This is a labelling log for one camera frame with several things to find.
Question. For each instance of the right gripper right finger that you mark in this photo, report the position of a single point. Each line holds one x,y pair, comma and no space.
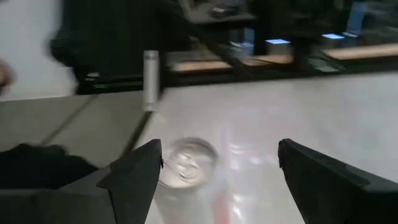
329,196

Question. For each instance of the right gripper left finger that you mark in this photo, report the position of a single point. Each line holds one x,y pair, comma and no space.
133,186

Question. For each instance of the silver red soda can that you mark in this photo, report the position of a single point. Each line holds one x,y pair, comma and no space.
186,165

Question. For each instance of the wooden workbench top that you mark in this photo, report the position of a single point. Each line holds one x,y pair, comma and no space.
202,66
363,52

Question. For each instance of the person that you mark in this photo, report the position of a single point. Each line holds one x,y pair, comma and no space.
109,40

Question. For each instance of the glowing blue screen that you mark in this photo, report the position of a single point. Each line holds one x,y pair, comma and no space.
276,41
332,36

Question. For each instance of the person's hand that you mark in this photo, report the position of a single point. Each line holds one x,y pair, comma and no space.
4,76

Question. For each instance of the silver metal post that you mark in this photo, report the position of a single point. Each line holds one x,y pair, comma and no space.
151,81

